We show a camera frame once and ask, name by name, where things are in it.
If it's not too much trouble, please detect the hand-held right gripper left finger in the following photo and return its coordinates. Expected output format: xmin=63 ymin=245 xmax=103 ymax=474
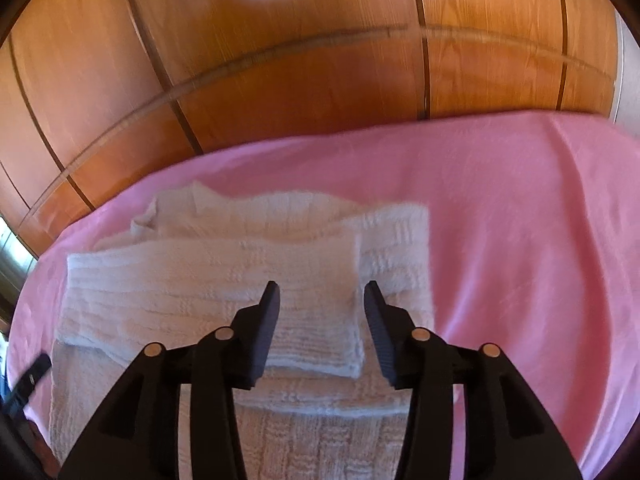
xmin=60 ymin=280 xmax=281 ymax=480

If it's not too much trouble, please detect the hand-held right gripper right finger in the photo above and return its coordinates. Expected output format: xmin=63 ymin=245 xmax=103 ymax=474
xmin=363 ymin=280 xmax=584 ymax=480

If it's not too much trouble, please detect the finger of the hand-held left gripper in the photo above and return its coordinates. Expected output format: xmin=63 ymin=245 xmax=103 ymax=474
xmin=11 ymin=353 xmax=54 ymax=403

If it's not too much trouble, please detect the white ribbed knitted garment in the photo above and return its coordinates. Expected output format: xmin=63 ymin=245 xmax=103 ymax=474
xmin=49 ymin=182 xmax=437 ymax=480

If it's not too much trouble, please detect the window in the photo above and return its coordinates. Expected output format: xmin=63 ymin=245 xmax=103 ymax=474
xmin=0 ymin=217 xmax=38 ymax=331

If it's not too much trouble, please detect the pink blanket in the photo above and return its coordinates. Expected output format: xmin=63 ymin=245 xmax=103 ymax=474
xmin=5 ymin=110 xmax=640 ymax=480

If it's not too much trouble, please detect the wooden wardrobe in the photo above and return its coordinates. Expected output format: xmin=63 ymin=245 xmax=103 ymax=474
xmin=0 ymin=0 xmax=628 ymax=261

